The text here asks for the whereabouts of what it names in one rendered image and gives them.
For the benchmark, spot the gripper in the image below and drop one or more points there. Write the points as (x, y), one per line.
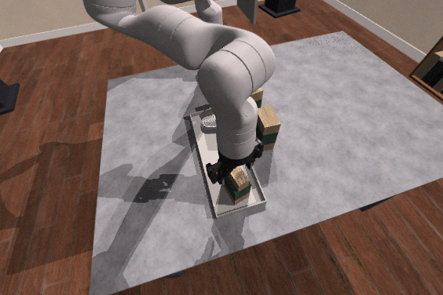
(235, 161)

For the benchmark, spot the tan coffee pack green band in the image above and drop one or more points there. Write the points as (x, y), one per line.
(259, 95)
(239, 183)
(268, 124)

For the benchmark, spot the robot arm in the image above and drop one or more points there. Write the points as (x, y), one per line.
(207, 48)

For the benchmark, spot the white shallow tray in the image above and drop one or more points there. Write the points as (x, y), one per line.
(256, 201)

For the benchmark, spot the grey stone table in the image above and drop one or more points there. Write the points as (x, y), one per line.
(346, 118)

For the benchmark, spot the brown wooden bookshelf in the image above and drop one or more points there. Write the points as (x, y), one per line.
(429, 73)

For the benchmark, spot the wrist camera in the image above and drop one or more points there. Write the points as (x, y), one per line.
(208, 123)

